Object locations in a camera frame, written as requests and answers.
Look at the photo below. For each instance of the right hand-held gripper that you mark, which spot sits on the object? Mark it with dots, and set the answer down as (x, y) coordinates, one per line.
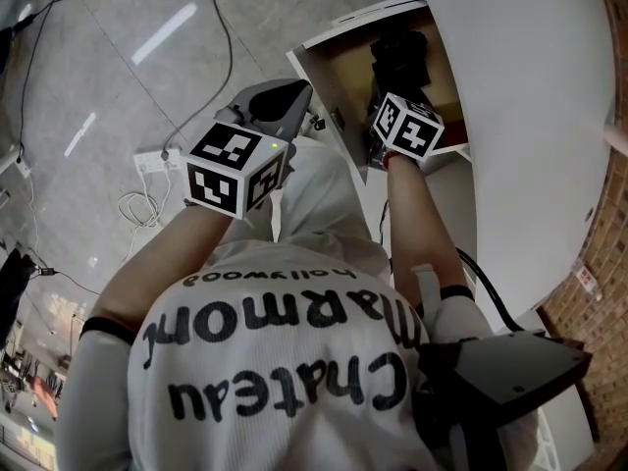
(407, 130)

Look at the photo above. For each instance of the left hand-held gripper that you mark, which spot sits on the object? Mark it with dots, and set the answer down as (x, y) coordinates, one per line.
(221, 145)

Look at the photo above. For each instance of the wooden drawer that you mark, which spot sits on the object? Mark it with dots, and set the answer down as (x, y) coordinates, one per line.
(343, 67)

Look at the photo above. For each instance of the person's right forearm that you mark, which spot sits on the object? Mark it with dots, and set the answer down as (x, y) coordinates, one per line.
(422, 224)

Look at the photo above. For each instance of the person's left forearm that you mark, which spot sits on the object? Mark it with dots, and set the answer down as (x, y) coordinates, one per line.
(167, 263)

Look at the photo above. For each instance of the white desk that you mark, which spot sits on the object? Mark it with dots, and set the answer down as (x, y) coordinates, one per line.
(515, 91)

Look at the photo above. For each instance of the person's white trousers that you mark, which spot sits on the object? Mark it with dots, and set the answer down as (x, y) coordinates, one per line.
(324, 199)

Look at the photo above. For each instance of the white multi-socket power strip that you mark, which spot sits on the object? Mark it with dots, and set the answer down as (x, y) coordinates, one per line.
(154, 161)

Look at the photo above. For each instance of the white vase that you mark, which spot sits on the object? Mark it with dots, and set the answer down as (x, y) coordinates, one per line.
(617, 138)

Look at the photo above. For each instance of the black chest-mounted device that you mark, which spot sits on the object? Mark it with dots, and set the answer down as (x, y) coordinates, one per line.
(510, 366)

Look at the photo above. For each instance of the small white power strip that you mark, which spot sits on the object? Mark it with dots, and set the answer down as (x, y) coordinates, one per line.
(23, 167)

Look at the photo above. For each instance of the black power adapter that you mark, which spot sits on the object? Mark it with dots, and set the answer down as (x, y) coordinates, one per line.
(23, 23)

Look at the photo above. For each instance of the person's white printed shirt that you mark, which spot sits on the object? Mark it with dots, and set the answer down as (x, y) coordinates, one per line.
(270, 376)

